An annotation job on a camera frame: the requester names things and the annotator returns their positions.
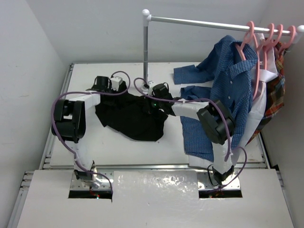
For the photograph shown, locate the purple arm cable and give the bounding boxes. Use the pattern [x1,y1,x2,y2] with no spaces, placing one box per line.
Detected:
[133,77,248,192]
[51,70,131,193]

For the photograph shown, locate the white shirt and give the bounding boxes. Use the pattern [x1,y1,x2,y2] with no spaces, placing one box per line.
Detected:
[173,34,278,163]

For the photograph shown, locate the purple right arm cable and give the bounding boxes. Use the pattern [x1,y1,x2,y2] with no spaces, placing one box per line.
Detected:
[133,77,248,192]

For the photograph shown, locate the black shirt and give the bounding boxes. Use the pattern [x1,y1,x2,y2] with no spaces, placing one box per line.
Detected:
[95,92,168,142]

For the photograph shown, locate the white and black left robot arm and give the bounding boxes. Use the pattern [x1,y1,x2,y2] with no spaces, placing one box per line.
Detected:
[51,71,131,190]

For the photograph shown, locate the blue checkered shirt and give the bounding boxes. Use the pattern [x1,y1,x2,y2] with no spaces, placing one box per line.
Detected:
[173,35,259,163]

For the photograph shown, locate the pink hanger holding white shirt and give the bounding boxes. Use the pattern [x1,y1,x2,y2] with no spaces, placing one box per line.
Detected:
[253,23,275,100]

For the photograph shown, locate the red plaid shirt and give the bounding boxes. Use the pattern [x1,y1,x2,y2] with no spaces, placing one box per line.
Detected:
[243,42,285,143]

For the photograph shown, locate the white front cover board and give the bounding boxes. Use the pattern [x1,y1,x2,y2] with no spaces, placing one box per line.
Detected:
[18,170,293,228]

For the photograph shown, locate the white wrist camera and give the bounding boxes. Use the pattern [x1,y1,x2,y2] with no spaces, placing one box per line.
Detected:
[147,81,156,96]
[110,76,124,91]

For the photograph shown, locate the pink hanger holding blue shirt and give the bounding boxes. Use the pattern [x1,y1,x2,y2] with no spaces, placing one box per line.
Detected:
[235,20,256,61]

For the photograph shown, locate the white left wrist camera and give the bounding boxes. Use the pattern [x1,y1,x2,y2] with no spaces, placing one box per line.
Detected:
[110,76,124,91]

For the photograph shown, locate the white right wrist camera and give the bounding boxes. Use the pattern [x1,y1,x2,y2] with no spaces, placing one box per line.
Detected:
[147,81,156,96]

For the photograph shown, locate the silver and white clothes rack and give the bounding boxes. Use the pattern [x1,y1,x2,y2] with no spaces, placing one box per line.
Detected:
[142,9,304,92]

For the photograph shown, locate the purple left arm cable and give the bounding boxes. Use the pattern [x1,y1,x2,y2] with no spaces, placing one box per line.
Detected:
[51,70,131,193]

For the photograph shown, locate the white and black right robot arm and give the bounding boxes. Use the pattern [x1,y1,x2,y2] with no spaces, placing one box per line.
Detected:
[145,81,235,186]

